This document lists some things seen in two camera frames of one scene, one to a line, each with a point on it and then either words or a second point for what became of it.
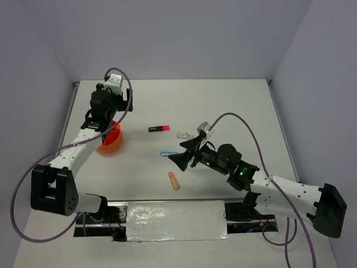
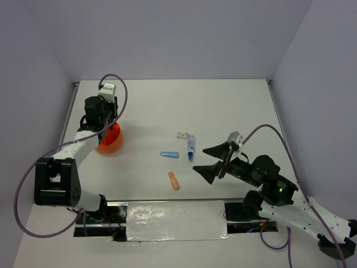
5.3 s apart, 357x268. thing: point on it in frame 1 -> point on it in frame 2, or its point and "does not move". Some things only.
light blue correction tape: [166, 153] does not move
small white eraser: [182, 135] does not move
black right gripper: [192, 145] -> [221, 151]
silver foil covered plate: [173, 220] does not move
